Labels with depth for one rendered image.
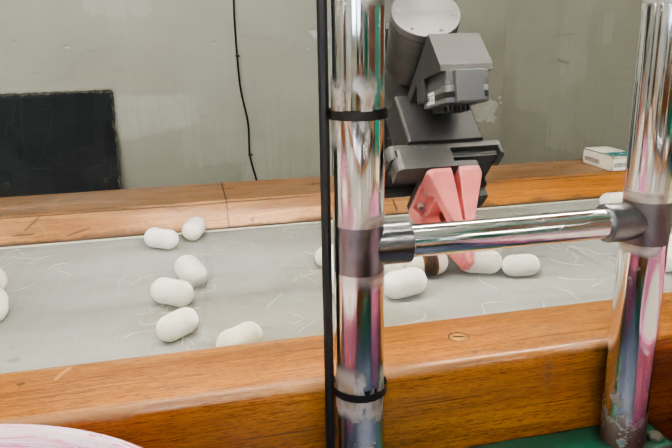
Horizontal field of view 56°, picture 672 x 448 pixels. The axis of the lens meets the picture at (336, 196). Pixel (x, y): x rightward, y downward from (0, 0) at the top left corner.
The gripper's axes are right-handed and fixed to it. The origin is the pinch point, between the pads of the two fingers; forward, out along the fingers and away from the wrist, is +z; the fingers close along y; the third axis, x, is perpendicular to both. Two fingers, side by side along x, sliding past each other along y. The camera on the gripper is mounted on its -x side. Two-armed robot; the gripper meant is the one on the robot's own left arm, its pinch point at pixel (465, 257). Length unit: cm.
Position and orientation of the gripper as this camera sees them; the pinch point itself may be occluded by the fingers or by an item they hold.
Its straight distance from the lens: 51.6
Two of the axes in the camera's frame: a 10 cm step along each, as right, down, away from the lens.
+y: 9.7, -0.7, 2.2
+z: 1.9, 8.2, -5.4
